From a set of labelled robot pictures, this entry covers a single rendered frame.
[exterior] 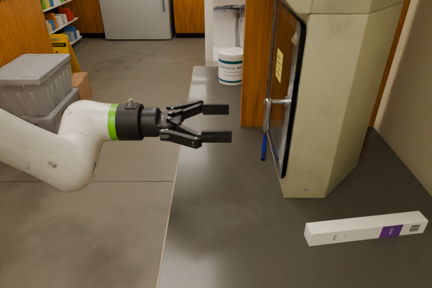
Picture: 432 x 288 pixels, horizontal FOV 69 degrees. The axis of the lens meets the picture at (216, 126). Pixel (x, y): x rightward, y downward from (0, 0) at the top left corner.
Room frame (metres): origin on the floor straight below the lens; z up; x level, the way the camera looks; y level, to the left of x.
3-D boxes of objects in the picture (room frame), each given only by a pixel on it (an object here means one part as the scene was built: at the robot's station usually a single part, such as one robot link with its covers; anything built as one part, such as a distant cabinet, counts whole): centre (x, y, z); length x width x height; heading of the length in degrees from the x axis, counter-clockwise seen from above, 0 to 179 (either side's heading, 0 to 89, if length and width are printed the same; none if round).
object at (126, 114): (0.68, 0.21, 1.15); 0.09 x 0.06 x 0.12; 1
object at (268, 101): (0.67, -0.14, 1.17); 0.05 x 0.03 x 0.10; 90
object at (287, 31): (0.78, -0.17, 1.19); 0.30 x 0.01 x 0.40; 0
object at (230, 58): (1.43, -0.08, 1.02); 0.13 x 0.13 x 0.15
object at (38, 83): (2.44, 1.50, 0.49); 0.60 x 0.42 x 0.33; 0
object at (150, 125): (0.68, 0.13, 1.14); 0.09 x 0.08 x 0.07; 91
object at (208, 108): (0.75, 0.00, 1.14); 0.07 x 0.01 x 0.03; 91
